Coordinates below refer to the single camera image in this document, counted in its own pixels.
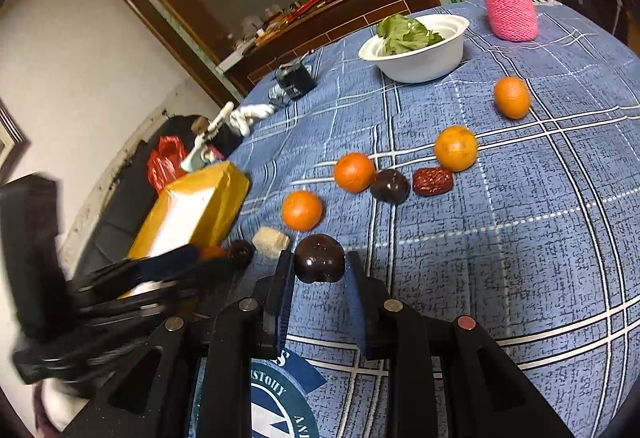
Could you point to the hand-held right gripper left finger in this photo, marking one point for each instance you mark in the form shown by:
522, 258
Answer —
279, 290

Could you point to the beige cake piece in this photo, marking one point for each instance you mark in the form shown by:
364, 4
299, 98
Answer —
270, 241

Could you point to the white bowl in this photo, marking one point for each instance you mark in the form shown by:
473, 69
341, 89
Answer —
425, 63

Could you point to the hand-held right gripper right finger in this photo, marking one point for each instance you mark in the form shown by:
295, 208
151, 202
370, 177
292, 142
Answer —
357, 300

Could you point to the green lettuce leaves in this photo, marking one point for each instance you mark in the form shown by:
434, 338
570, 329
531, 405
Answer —
405, 35

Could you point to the orange mandarin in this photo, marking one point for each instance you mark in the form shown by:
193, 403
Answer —
455, 147
302, 210
212, 252
354, 172
511, 97

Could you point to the pale teal glove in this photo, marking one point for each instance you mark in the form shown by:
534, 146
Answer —
195, 160

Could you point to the blue plaid tablecloth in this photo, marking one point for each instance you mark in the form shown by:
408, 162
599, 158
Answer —
500, 243

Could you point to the dark corked bottle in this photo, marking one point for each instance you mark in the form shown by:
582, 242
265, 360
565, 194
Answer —
201, 125

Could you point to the dark purple plum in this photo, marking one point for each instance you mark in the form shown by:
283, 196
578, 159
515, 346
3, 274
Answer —
390, 185
319, 258
241, 252

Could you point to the black leather sofa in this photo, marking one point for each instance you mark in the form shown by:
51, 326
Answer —
120, 218

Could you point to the red plastic bag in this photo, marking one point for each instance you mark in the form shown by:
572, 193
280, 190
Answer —
162, 168

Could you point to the framed wall picture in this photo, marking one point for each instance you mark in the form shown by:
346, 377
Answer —
7, 138

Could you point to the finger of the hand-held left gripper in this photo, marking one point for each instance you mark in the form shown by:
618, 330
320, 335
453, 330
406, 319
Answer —
165, 262
200, 277

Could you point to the wooden glass partition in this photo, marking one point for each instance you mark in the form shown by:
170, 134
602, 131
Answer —
175, 18

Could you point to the red date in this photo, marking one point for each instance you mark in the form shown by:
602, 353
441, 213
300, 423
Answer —
432, 180

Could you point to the yellow cardboard tray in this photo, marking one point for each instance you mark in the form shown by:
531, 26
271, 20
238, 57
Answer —
220, 198

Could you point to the white glove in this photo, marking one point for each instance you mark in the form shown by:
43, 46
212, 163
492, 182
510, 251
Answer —
252, 113

